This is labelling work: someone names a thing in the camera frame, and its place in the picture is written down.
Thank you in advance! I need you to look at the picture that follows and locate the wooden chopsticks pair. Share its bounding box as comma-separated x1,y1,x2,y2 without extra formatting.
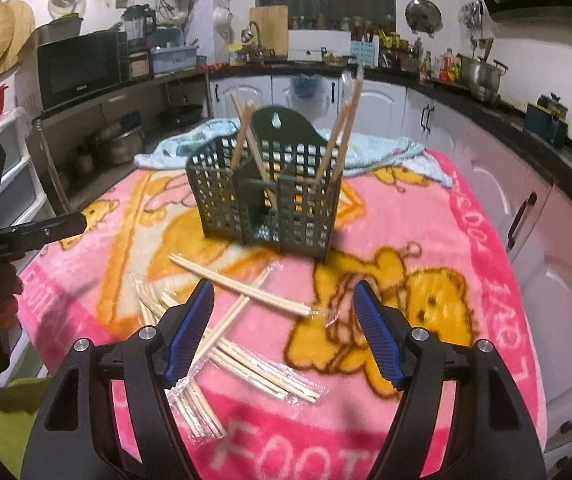
173,292,255,394
129,274,327,443
315,65,364,183
169,254,329,320
231,92,277,211

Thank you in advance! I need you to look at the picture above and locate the person's left hand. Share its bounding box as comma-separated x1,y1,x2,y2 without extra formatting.
0,262,23,330

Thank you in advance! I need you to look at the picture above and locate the steel pot on shelf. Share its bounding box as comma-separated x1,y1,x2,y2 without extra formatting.
98,127,144,167

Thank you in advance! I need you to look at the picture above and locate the black microwave oven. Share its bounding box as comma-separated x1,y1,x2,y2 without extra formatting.
36,30,124,110

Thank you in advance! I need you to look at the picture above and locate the pink cartoon blanket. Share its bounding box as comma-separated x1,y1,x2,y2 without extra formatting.
19,155,548,479

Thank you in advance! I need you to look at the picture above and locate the blue plastic box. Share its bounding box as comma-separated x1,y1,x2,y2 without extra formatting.
151,47,197,75

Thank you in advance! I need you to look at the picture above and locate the blender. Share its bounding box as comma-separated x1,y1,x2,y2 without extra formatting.
122,4,157,51

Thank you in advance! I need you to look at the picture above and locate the dark green utensil basket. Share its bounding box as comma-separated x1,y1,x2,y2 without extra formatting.
186,106,342,261

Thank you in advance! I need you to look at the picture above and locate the light blue cloth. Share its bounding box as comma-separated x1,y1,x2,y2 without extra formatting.
134,117,456,189

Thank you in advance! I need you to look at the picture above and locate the wooden cutting board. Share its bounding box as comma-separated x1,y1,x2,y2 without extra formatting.
249,6,289,58

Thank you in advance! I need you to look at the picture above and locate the steel stock pot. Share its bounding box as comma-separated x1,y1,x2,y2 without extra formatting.
458,54,508,104

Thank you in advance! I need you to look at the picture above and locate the blue knife block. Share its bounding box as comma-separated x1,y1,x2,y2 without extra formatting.
349,38,380,68

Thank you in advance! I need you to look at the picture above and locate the hanging pot lid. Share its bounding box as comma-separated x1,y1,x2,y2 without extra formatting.
404,0,442,37

